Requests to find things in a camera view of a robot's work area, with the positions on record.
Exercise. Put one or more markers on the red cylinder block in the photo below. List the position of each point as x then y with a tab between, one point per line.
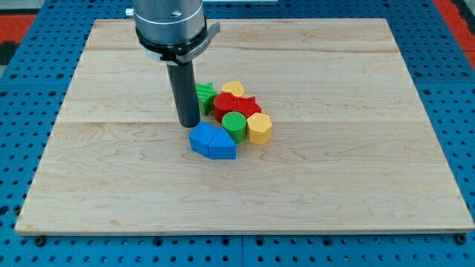
223	103

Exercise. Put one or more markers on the green cylinder block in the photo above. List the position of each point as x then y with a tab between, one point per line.
235	124

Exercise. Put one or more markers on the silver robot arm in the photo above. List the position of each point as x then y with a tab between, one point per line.
172	31

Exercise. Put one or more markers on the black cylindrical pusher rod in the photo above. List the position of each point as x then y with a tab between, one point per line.
185	95

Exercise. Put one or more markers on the green star block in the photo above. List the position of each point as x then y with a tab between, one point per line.
205	95

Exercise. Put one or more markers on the yellow heart block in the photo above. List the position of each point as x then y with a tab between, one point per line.
236	88

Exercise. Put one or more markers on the red star block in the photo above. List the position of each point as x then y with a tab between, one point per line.
247	106

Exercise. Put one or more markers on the light wooden board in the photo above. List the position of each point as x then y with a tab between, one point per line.
352	149

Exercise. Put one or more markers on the blue cube block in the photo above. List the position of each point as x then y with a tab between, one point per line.
201	137

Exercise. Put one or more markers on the blue triangle block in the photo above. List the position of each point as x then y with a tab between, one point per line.
222	146

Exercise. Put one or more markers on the yellow hexagon block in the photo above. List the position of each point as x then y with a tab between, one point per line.
259	128

